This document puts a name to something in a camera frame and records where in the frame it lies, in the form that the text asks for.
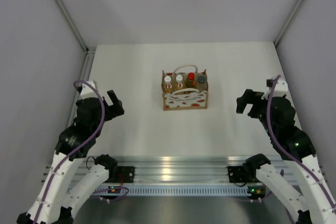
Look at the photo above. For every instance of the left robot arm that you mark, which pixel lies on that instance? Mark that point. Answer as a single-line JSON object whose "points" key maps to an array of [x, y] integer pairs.
{"points": [[57, 202]]}

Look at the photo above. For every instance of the aluminium mounting rail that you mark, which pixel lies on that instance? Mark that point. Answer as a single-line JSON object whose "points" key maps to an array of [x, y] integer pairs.
{"points": [[186, 170]]}

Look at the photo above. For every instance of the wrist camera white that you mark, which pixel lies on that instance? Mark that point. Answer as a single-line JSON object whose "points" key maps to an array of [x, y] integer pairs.
{"points": [[281, 87], [87, 92]]}

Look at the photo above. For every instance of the watermelon print canvas bag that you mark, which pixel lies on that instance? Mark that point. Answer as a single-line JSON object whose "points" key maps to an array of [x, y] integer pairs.
{"points": [[188, 98]]}

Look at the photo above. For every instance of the white cap amber bottle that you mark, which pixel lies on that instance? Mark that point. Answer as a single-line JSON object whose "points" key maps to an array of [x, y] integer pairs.
{"points": [[179, 83], [167, 84]]}

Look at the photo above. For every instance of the grey cap clear bottle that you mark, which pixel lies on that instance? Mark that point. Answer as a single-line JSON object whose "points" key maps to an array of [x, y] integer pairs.
{"points": [[202, 83]]}

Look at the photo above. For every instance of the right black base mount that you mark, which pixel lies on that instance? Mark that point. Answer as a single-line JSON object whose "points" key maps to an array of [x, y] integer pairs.
{"points": [[242, 175]]}

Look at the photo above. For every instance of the red cap yellow bottle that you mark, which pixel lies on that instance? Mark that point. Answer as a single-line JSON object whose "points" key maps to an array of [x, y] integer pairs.
{"points": [[190, 81]]}

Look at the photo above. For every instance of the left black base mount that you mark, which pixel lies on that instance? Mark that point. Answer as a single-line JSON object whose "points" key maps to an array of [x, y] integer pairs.
{"points": [[122, 175]]}

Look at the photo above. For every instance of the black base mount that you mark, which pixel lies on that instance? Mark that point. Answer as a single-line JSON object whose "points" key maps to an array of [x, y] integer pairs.
{"points": [[122, 175], [242, 175]]}

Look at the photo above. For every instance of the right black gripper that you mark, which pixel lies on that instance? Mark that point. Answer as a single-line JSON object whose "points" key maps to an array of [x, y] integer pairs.
{"points": [[254, 98]]}

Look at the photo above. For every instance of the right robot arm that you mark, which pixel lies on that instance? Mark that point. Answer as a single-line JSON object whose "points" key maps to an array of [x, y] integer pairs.
{"points": [[313, 202]]}

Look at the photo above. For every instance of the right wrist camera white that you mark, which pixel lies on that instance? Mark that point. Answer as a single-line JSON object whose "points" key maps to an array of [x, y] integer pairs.
{"points": [[281, 87]]}

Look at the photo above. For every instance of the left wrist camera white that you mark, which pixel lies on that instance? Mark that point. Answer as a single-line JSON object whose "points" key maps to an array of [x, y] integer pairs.
{"points": [[87, 92]]}

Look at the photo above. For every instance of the white slotted cable duct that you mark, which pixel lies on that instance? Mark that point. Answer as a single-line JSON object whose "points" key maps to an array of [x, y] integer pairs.
{"points": [[152, 190]]}

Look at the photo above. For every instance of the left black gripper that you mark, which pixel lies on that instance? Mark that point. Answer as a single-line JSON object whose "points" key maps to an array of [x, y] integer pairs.
{"points": [[114, 110]]}

